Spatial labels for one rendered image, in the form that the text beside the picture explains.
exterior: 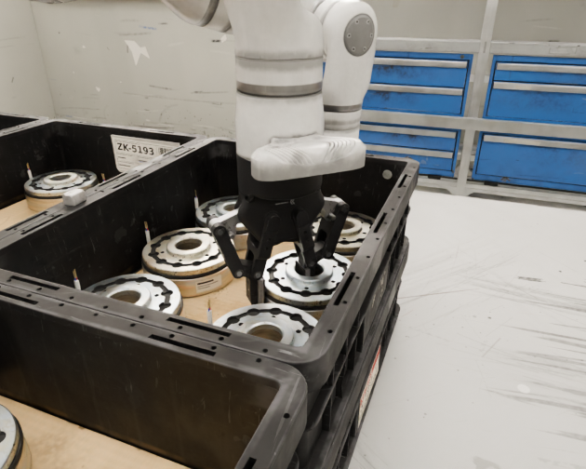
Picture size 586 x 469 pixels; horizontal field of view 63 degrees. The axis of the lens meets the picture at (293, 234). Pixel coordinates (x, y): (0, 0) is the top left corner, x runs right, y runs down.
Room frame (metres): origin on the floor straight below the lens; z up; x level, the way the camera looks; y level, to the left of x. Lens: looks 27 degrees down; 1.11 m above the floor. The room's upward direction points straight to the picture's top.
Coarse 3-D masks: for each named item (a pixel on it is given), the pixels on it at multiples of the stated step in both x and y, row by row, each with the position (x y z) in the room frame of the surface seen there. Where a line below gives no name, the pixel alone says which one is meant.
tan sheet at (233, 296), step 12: (240, 252) 0.51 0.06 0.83; (276, 252) 0.51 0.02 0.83; (228, 288) 0.43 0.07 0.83; (240, 288) 0.43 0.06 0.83; (192, 300) 0.41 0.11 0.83; (204, 300) 0.41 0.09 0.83; (216, 300) 0.41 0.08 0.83; (228, 300) 0.41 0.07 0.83; (240, 300) 0.41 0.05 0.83; (192, 312) 0.39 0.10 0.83; (204, 312) 0.39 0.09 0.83; (216, 312) 0.39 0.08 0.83; (228, 312) 0.39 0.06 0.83
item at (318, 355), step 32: (384, 160) 0.57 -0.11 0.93; (416, 160) 0.57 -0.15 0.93; (32, 224) 0.38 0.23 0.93; (384, 224) 0.38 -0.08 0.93; (32, 288) 0.28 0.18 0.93; (64, 288) 0.28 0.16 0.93; (352, 288) 0.28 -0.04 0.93; (160, 320) 0.24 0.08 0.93; (192, 320) 0.24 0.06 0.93; (320, 320) 0.24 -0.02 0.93; (352, 320) 0.27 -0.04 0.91; (256, 352) 0.21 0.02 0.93; (288, 352) 0.21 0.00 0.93; (320, 352) 0.21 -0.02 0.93; (320, 384) 0.21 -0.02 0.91
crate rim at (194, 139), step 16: (16, 128) 0.72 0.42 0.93; (32, 128) 0.73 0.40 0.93; (96, 128) 0.74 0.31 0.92; (112, 128) 0.73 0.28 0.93; (128, 128) 0.72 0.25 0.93; (144, 128) 0.72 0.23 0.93; (192, 144) 0.63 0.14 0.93; (160, 160) 0.57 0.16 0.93; (128, 176) 0.51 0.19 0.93; (96, 192) 0.46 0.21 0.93; (48, 208) 0.42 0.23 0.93; (16, 224) 0.38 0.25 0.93
